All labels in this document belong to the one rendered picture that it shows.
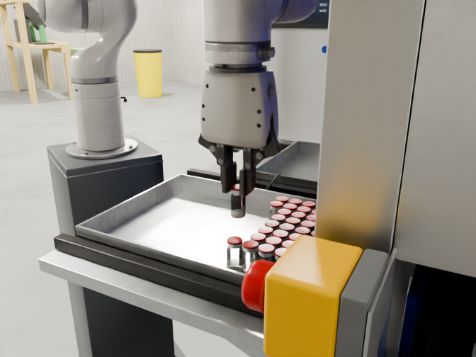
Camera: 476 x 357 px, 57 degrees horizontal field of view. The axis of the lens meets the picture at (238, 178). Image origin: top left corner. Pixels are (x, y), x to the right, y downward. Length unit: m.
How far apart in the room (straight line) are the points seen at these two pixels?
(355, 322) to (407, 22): 0.20
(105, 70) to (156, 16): 8.47
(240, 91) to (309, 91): 0.90
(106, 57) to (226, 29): 0.66
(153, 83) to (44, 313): 5.60
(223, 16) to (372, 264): 0.34
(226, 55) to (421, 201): 0.30
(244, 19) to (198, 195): 0.40
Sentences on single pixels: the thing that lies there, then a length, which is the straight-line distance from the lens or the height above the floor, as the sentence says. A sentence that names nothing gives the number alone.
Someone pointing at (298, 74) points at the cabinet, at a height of 1.03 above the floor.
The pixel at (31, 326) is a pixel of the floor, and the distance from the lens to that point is 2.09.
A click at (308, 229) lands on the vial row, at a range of 0.61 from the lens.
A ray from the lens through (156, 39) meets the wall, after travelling 9.62.
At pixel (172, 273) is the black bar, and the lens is 0.56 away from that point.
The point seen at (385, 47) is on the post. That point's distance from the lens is 0.33.
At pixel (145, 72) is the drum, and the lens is 7.32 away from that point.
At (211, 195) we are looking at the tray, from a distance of 0.82.
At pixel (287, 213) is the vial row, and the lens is 0.65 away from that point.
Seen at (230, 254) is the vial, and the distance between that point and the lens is 0.57.
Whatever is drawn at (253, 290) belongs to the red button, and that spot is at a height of 1.00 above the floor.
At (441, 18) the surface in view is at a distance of 0.33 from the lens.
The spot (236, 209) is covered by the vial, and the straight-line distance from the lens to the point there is 0.62.
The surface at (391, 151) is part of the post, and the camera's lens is 0.35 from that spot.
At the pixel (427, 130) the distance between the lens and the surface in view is 0.34.
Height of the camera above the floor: 1.20
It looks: 20 degrees down
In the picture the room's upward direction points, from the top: straight up
